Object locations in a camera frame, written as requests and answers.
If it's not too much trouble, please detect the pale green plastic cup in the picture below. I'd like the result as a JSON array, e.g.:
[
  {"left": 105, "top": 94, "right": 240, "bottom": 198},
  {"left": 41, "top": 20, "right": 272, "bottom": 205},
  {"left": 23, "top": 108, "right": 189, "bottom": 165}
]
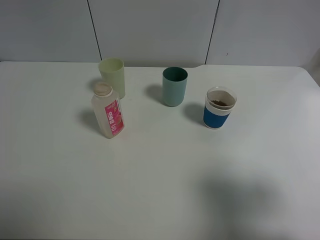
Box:
[{"left": 98, "top": 57, "right": 126, "bottom": 99}]

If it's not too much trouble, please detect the teal plastic cup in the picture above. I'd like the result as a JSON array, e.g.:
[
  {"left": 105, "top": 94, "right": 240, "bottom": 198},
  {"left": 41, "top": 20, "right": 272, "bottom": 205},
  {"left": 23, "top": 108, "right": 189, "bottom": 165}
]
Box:
[{"left": 162, "top": 67, "right": 188, "bottom": 107}]

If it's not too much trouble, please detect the blue sleeved clear cup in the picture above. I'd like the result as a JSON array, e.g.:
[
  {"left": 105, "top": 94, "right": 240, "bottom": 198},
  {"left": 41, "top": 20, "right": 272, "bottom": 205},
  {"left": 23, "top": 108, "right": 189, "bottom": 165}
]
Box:
[{"left": 203, "top": 86, "right": 237, "bottom": 129}]

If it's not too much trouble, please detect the clear plastic drink bottle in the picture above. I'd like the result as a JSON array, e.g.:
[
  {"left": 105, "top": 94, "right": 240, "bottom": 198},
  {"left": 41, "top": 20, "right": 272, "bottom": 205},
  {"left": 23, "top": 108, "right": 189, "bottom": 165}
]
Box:
[{"left": 91, "top": 81, "right": 125, "bottom": 139}]

